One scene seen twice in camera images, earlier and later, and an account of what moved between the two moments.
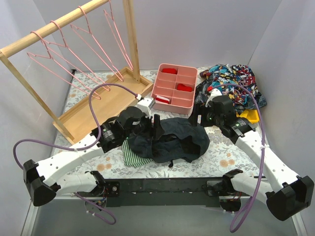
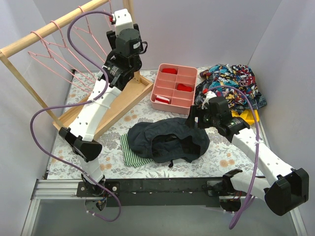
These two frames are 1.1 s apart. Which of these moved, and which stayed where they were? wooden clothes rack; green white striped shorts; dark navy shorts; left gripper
Moved: left gripper
Stayed: green white striped shorts; dark navy shorts; wooden clothes rack
